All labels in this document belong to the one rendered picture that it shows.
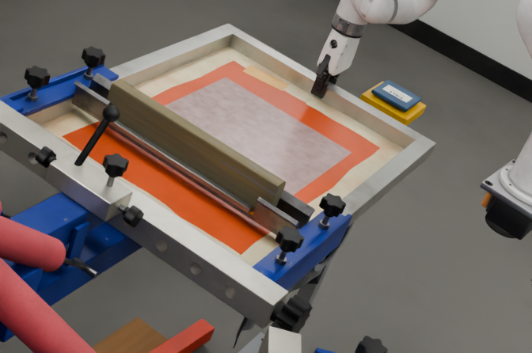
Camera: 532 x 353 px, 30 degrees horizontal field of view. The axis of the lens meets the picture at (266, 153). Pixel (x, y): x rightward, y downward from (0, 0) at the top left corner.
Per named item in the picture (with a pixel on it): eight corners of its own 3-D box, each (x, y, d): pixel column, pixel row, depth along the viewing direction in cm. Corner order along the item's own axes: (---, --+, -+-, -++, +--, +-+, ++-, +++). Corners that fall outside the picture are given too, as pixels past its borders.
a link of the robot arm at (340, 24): (355, 29, 216) (351, 40, 217) (372, 21, 223) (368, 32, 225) (327, 13, 218) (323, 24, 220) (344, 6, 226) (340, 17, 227)
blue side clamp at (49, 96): (93, 89, 204) (101, 59, 200) (112, 100, 202) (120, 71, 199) (-12, 130, 179) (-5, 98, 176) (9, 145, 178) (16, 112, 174)
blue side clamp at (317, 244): (317, 230, 187) (330, 201, 184) (340, 244, 186) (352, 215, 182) (234, 298, 163) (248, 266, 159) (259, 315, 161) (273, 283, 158)
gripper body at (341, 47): (353, 36, 217) (335, 80, 223) (372, 27, 225) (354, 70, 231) (324, 21, 219) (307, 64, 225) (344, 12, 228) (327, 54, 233)
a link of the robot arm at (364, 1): (413, 0, 211) (380, -2, 206) (394, 43, 217) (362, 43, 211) (371, -33, 221) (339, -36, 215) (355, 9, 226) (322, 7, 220)
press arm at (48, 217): (77, 203, 162) (84, 179, 159) (105, 222, 160) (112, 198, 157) (1, 244, 148) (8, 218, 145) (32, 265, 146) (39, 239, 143)
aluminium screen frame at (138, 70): (223, 36, 242) (228, 23, 240) (430, 156, 225) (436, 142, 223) (-8, 129, 178) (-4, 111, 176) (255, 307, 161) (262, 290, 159)
